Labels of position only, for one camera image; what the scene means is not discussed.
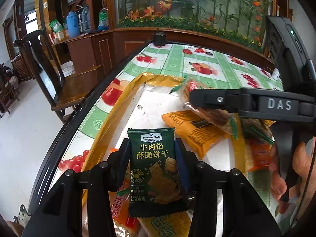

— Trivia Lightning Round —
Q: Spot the green-edged sesame cracker packet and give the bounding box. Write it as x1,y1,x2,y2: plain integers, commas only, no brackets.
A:
170,78,238,140

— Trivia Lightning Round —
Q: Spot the yellow rectangular snack tray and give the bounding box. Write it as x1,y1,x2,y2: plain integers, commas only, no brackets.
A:
80,72,250,237

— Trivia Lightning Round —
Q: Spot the flower mural glass panel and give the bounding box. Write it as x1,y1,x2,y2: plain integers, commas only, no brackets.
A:
114,0,273,53

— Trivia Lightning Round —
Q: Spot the wooden sideboard cabinet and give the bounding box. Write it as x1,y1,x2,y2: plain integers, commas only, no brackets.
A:
52,27,274,74

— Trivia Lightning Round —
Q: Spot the blue thermos jug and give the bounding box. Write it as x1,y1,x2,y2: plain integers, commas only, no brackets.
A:
66,11,80,38

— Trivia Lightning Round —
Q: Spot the green fruit-pattern tablecloth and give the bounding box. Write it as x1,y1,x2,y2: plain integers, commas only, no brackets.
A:
50,43,304,232

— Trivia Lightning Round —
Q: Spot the dark wooden chair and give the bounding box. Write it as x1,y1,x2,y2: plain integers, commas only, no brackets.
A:
13,29,105,123

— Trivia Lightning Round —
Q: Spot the small black cylinder on table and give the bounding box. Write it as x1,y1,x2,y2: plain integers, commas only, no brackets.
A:
153,28,166,47

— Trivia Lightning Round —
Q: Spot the yellow salted egg biscuit packet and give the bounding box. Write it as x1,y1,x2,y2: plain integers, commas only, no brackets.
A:
138,211,192,237

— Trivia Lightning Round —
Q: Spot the orange seaweed cracker packet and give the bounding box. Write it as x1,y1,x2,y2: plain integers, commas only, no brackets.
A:
161,110,230,159

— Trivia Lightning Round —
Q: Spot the person's right hand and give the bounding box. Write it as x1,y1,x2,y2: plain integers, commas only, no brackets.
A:
268,135,316,218

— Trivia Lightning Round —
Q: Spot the orange-label cracker packet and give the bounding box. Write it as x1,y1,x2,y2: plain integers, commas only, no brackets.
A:
109,179,140,236

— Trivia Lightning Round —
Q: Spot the dark green beef cracker packet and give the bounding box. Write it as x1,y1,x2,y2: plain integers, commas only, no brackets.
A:
127,127,187,218

